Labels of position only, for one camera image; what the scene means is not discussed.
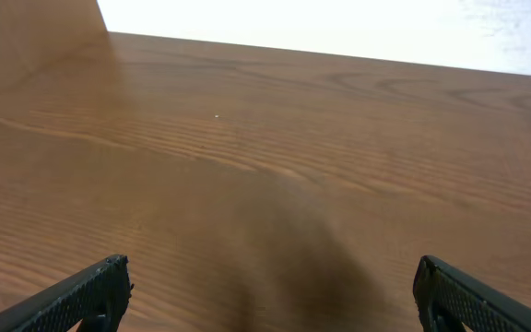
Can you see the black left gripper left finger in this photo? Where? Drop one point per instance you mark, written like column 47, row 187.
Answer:
column 94, row 299

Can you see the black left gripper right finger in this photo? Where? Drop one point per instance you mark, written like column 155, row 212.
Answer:
column 449, row 300

